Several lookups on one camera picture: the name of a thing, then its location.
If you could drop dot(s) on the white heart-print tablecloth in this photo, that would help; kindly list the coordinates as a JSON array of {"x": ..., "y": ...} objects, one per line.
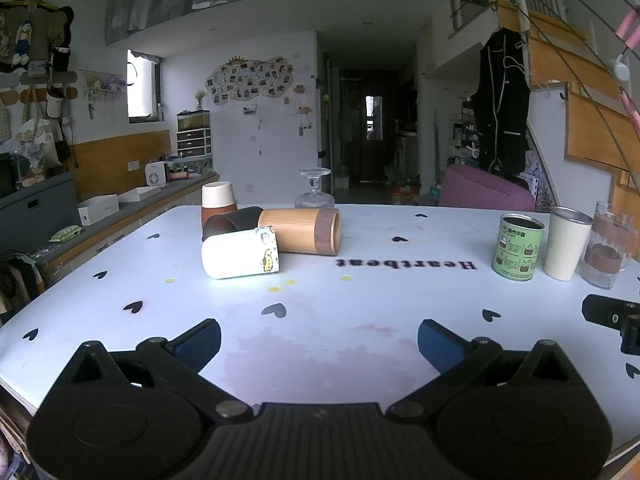
[{"x": 320, "y": 305}]

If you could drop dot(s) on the white metal cup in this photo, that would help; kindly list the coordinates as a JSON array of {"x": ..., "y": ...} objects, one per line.
[{"x": 565, "y": 250}]

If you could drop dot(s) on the green tin can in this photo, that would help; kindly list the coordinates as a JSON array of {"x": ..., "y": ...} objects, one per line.
[{"x": 517, "y": 250}]

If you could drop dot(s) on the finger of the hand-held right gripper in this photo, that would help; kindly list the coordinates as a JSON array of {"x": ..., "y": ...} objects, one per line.
[{"x": 606, "y": 312}]

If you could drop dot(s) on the bamboo cup with brown band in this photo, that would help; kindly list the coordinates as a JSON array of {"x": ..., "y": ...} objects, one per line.
[{"x": 295, "y": 230}]

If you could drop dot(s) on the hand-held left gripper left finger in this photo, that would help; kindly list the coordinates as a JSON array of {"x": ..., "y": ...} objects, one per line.
[{"x": 201, "y": 346}]

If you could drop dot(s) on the small drawer unit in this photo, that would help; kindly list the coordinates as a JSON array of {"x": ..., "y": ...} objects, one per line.
[{"x": 194, "y": 142}]

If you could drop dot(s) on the green patterned pouch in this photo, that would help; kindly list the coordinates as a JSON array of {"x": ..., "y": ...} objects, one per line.
[{"x": 66, "y": 233}]

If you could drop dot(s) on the white small appliance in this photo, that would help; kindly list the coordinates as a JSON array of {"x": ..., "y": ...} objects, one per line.
[{"x": 156, "y": 174}]

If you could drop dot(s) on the cloud-shaped photo collage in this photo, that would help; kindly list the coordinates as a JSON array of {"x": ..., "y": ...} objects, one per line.
[{"x": 247, "y": 80}]

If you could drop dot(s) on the clear glass goblet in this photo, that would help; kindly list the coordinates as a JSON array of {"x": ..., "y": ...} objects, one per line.
[{"x": 314, "y": 195}]

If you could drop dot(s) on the white flat box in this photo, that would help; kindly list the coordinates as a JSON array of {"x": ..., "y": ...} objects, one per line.
[{"x": 98, "y": 209}]

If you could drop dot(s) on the glass cup with brown sleeve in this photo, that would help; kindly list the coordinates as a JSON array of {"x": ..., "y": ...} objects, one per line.
[{"x": 607, "y": 250}]

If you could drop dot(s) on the pink armchair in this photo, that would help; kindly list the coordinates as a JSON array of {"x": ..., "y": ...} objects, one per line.
[{"x": 482, "y": 190}]

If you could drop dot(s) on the dark brown cup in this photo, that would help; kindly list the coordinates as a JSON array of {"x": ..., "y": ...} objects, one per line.
[{"x": 227, "y": 221}]

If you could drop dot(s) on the white and brown ceramic cup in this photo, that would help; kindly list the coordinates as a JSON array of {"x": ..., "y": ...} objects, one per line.
[{"x": 218, "y": 200}]

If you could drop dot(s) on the wooden staircase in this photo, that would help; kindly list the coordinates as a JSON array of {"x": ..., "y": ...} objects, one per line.
[{"x": 580, "y": 90}]

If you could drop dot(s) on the black coat with white trim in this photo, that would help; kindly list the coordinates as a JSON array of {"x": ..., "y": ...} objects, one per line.
[{"x": 500, "y": 110}]

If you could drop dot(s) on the white cup with cartoon print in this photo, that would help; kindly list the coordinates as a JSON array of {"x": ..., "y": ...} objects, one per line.
[{"x": 234, "y": 255}]

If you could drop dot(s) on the grey storage box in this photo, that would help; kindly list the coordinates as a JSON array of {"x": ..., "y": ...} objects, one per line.
[{"x": 37, "y": 200}]

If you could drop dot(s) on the window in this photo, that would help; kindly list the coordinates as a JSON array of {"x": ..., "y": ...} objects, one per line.
[{"x": 142, "y": 87}]

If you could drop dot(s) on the glass fish tank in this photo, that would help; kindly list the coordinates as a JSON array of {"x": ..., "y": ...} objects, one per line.
[{"x": 193, "y": 120}]

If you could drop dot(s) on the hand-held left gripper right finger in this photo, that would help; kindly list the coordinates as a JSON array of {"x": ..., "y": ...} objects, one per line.
[{"x": 436, "y": 344}]

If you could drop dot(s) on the printed tote bag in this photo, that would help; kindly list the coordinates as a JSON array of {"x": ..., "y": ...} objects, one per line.
[{"x": 37, "y": 142}]

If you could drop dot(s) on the dark wooden door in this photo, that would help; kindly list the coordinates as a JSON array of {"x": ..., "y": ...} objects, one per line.
[{"x": 367, "y": 125}]

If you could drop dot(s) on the pink and white hanging toy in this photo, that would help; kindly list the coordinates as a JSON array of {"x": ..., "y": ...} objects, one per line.
[{"x": 627, "y": 50}]

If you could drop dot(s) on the long side counter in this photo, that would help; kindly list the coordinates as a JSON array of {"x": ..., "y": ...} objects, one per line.
[{"x": 125, "y": 215}]

